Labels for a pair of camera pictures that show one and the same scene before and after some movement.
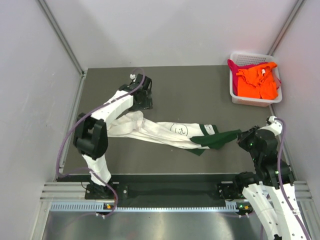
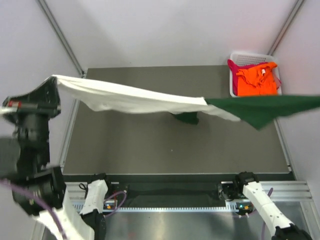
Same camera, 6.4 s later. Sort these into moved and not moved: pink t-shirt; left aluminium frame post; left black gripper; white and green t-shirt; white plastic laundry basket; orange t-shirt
Moved: white and green t-shirt; left black gripper
Not moved: white plastic laundry basket; left aluminium frame post; orange t-shirt; pink t-shirt
